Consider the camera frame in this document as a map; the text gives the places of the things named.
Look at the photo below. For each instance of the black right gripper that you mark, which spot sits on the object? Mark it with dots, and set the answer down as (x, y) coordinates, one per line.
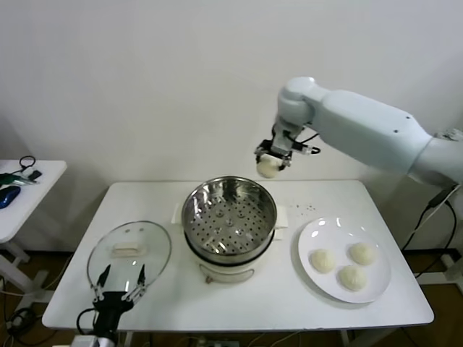
(266, 146)

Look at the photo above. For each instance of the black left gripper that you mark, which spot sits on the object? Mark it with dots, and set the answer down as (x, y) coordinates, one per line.
(110, 307)

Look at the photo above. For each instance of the white steamed baozi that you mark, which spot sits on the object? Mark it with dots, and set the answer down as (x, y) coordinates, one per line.
(363, 253)
(352, 277)
(267, 168)
(323, 260)

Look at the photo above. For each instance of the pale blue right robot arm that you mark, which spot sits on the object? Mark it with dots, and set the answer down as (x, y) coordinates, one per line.
(361, 119)

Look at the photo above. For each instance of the stainless steel steamer basket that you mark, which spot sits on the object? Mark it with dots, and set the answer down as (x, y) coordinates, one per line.
(231, 202)

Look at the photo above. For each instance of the brown crumbs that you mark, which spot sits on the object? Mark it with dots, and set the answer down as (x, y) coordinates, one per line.
(310, 207)

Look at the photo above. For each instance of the white round plate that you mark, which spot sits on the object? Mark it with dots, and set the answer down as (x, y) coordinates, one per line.
(325, 235)

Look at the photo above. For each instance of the white electric cooker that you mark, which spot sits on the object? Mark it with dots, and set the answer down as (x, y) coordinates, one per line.
(224, 271)

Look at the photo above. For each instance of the white power strip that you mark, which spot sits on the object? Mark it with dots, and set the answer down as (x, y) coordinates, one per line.
(217, 342)

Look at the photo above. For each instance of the white side table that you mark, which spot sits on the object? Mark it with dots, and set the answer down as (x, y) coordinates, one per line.
(454, 271)
(43, 188)

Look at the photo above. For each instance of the small black gadget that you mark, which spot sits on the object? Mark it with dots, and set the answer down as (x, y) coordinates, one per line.
(35, 175)

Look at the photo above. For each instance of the blue computer mouse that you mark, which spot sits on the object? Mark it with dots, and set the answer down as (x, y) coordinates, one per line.
(8, 196)

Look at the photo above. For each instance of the grey crumpled item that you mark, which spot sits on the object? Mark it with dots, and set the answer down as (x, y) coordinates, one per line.
(450, 134)

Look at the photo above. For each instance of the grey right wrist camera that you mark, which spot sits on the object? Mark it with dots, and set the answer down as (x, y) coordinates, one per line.
(281, 139)

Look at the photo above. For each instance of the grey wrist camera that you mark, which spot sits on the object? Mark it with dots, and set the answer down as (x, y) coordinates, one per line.
(85, 341)
(281, 139)

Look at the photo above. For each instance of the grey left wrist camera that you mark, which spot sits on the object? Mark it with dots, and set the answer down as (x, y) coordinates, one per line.
(85, 341)

